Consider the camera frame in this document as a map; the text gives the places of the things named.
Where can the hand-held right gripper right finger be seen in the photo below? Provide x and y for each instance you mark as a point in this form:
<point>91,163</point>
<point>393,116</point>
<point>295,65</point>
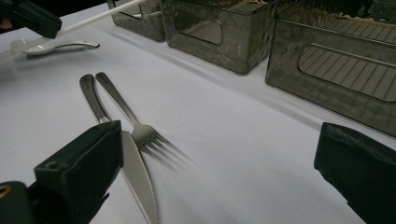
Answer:
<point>364,174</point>

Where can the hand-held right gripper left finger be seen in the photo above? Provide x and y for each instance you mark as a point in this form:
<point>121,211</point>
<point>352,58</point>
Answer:
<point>81,168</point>

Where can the white ceramic spoon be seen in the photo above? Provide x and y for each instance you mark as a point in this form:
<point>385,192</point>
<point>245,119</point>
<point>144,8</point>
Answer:
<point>46,48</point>

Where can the stainless steel knife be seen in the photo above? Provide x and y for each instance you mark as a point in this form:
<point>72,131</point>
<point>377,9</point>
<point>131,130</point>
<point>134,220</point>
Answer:
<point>137,180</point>

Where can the white chopstick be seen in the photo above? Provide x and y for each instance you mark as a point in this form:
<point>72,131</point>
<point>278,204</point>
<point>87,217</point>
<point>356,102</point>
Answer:
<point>99,15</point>

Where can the stainless steel fork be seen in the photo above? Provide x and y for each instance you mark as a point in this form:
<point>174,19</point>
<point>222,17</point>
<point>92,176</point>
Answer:
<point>141,133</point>

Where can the smoky transparent plastic bin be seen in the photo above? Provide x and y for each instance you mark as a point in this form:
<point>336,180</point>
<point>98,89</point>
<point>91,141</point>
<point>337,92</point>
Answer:
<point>152,28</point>
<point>236,53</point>
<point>286,77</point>

